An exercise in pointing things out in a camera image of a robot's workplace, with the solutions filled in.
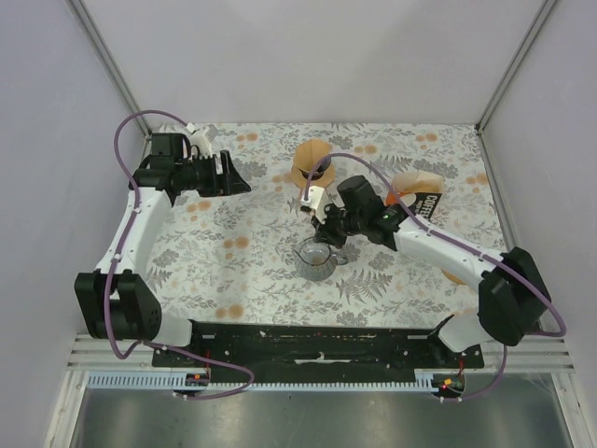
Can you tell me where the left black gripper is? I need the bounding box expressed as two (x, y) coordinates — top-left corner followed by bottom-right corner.
(175, 151), (250, 198)

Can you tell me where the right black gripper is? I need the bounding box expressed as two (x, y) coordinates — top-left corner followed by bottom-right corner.
(312, 201), (366, 250)

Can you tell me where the orange coffee filter box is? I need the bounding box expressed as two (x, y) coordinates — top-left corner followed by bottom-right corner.
(392, 170), (444, 219)

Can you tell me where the grey glass carafe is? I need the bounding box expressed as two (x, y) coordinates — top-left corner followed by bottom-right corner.
(293, 237), (349, 282)

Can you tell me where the wooden ring dripper stand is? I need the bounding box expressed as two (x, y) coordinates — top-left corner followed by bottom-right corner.
(290, 163), (336, 189)

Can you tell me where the brown paper coffee filter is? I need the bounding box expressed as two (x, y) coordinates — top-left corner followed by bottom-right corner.
(292, 139), (332, 175)

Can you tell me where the blue glass dripper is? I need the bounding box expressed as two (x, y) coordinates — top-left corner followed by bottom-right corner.
(298, 158), (331, 180)

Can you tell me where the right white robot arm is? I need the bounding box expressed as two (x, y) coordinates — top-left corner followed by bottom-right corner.
(301, 175), (551, 368)

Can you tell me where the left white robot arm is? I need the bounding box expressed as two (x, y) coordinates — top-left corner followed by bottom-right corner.
(74, 133), (251, 367)

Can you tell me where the floral tablecloth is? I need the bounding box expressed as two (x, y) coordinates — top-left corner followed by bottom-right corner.
(144, 123), (506, 328)

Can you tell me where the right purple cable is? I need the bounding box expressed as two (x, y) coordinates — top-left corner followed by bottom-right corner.
(303, 152), (567, 402)

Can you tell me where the purple cable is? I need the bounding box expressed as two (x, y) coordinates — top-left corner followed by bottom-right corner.
(303, 152), (567, 402)
(107, 109), (256, 401)

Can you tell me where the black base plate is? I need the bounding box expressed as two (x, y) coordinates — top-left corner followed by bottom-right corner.
(151, 318), (484, 385)

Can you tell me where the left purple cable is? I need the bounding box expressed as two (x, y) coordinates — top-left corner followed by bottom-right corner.
(107, 109), (256, 401)

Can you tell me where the white cable duct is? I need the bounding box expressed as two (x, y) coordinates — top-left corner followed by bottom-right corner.
(87, 371), (439, 392)

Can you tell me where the aluminium frame rail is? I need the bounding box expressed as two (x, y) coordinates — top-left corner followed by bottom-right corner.
(67, 334), (153, 371)

